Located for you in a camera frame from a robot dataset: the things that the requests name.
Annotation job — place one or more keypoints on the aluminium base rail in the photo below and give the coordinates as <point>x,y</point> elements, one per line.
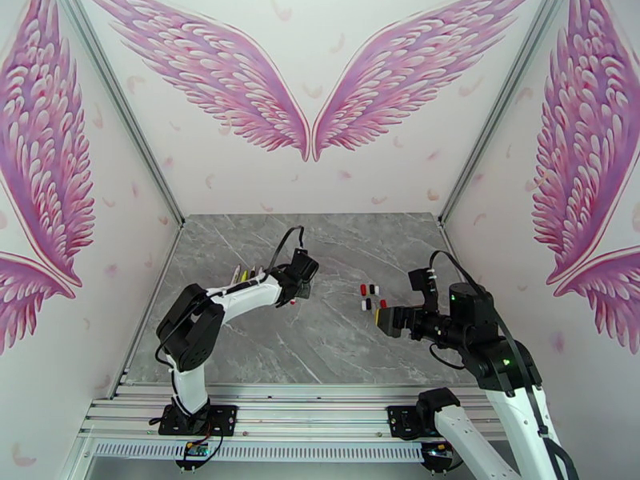
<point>310,413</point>

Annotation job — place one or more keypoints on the small circuit board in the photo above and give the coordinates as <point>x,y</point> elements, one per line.
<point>437,449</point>
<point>196,449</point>

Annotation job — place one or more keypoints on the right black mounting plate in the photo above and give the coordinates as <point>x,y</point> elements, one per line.
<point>400,418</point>

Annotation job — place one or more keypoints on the black mounting plate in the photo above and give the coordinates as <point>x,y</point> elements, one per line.
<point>222,418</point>
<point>400,418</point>

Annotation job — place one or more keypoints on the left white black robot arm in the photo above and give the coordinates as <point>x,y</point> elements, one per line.
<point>250,293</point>

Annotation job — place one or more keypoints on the right aluminium corner post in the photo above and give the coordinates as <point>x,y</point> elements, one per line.
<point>500,113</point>

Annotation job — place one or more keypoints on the aluminium corner post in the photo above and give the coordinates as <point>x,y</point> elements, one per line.
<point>500,113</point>
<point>126,113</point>

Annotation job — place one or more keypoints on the left aluminium corner post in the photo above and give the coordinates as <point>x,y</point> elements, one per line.
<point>126,113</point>

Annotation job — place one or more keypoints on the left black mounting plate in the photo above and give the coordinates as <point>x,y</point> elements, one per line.
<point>222,418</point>

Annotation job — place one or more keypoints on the right small circuit board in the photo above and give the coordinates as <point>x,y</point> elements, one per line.
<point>437,449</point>

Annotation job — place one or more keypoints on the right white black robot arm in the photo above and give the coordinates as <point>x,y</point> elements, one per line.
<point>520,428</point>

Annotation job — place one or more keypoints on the left aluminium side rail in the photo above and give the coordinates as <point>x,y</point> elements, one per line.
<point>167,258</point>

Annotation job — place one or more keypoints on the white marker red tip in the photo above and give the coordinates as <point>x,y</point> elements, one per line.
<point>235,274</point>

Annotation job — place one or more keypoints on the left small circuit board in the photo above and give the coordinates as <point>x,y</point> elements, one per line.
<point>196,449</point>

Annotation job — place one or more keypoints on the aluminium side rail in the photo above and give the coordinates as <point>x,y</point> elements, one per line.
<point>454,253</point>
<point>167,258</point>

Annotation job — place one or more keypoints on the right aluminium side rail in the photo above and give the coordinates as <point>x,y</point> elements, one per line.
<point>454,253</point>

